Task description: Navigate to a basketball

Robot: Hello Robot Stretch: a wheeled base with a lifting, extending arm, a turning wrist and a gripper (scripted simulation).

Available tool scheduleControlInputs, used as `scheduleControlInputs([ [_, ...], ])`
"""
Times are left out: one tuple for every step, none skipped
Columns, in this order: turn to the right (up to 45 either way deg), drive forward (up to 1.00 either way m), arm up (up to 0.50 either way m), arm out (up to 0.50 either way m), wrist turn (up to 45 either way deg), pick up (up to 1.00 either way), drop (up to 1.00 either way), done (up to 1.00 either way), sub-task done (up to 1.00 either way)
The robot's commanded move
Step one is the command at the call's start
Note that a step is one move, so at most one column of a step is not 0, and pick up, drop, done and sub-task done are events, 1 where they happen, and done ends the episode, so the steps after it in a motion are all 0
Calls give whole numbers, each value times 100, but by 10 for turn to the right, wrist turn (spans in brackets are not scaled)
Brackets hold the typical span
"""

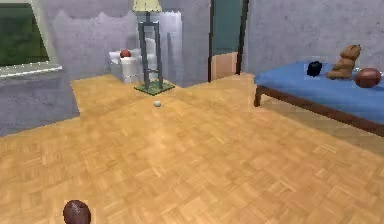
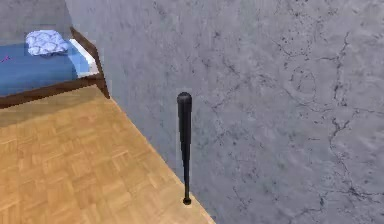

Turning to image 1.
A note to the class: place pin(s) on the small white ball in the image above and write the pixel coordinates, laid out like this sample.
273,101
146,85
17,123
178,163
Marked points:
157,104

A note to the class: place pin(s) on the grey floor lamp yellow shade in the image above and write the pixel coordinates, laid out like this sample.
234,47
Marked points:
150,50

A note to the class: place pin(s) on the white armchair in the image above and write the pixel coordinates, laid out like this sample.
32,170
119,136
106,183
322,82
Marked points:
131,65

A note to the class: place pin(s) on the teal room door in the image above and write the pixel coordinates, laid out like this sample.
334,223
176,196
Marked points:
226,30

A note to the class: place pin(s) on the small red ball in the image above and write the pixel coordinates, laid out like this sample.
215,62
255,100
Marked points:
125,53

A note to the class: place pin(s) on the small black object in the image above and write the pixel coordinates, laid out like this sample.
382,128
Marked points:
314,68

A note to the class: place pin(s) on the brown teddy bear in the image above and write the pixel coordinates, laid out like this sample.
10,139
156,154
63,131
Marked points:
346,63

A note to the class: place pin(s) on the brown oval football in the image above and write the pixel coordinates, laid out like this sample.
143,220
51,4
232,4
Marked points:
367,77

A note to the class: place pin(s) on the blue bed brown frame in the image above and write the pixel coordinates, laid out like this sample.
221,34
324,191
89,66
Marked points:
320,91

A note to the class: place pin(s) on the window with pale frame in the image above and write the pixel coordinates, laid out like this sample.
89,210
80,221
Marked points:
20,40

